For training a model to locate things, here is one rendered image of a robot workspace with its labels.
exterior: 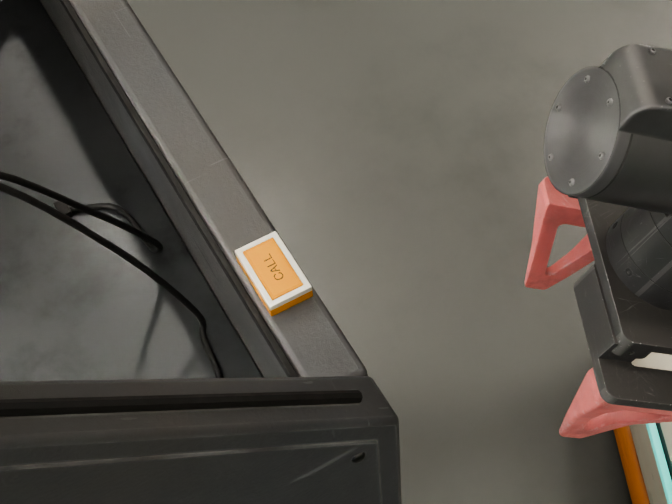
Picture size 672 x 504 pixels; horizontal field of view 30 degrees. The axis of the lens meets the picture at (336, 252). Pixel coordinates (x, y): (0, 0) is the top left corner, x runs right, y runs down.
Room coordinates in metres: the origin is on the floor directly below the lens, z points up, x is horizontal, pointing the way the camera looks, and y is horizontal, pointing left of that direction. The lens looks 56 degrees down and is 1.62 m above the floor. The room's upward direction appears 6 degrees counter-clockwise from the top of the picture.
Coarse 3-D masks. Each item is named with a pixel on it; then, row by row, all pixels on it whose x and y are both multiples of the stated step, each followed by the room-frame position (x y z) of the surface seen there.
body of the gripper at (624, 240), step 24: (600, 216) 0.36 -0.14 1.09; (624, 216) 0.35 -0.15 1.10; (648, 216) 0.34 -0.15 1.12; (600, 240) 0.35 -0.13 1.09; (624, 240) 0.34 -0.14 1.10; (648, 240) 0.33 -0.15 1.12; (600, 264) 0.33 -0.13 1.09; (624, 264) 0.33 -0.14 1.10; (648, 264) 0.32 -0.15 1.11; (624, 288) 0.32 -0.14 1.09; (648, 288) 0.32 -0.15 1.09; (624, 312) 0.31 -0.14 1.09; (648, 312) 0.31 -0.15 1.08; (624, 336) 0.29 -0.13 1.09; (648, 336) 0.29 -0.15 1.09
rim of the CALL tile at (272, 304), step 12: (264, 240) 0.46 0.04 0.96; (276, 240) 0.46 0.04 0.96; (240, 252) 0.45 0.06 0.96; (288, 252) 0.45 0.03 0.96; (252, 276) 0.43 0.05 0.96; (300, 276) 0.43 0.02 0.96; (264, 288) 0.42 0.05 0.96; (300, 288) 0.42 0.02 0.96; (264, 300) 0.41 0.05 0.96; (276, 300) 0.41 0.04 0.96; (288, 300) 0.41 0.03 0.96
